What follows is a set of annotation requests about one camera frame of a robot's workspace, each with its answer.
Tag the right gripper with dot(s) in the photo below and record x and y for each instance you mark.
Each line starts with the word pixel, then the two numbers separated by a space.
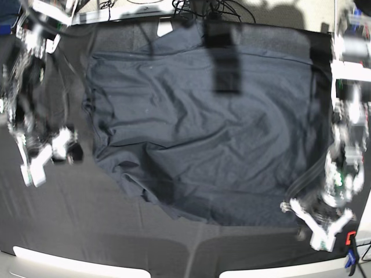
pixel 59 147

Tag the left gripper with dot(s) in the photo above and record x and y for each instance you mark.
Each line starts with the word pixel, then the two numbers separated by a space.
pixel 322 209

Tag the dark grey t-shirt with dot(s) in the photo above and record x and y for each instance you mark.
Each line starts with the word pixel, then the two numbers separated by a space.
pixel 214 122

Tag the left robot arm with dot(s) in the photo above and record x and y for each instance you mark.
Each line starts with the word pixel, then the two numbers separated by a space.
pixel 350 94

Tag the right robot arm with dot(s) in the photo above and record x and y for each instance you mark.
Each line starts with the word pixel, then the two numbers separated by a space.
pixel 37 35

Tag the black table cloth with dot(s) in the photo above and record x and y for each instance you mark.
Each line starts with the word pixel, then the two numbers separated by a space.
pixel 81 213

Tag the orange blue clamp near right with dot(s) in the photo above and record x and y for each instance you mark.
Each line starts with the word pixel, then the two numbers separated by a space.
pixel 352 262

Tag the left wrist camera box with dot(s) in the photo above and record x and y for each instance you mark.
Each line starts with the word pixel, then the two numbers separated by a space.
pixel 322 241

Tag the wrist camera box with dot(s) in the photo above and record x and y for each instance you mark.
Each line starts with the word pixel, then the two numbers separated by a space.
pixel 322 241
pixel 33 174

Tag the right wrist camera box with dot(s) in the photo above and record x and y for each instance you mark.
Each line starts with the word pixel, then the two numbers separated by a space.
pixel 33 174

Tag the aluminium frame rail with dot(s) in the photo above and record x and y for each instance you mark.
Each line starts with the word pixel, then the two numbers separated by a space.
pixel 114 14

